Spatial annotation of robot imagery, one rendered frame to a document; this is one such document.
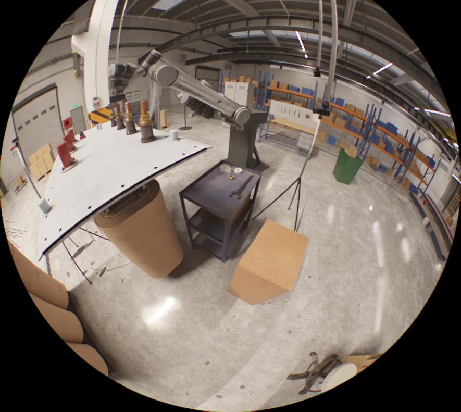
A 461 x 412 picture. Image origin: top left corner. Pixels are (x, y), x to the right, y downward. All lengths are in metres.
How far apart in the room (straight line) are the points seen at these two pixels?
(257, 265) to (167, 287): 1.17
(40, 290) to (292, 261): 2.21
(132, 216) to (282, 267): 0.80
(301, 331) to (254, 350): 0.52
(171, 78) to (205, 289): 1.84
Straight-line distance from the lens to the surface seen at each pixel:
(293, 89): 8.10
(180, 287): 1.66
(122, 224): 0.79
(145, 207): 0.80
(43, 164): 7.33
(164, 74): 1.00
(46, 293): 2.04
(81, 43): 6.78
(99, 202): 0.45
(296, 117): 5.10
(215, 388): 1.85
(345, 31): 6.81
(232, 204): 1.01
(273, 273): 0.75
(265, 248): 0.80
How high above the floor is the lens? 1.60
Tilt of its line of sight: 37 degrees down
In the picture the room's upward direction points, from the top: 6 degrees clockwise
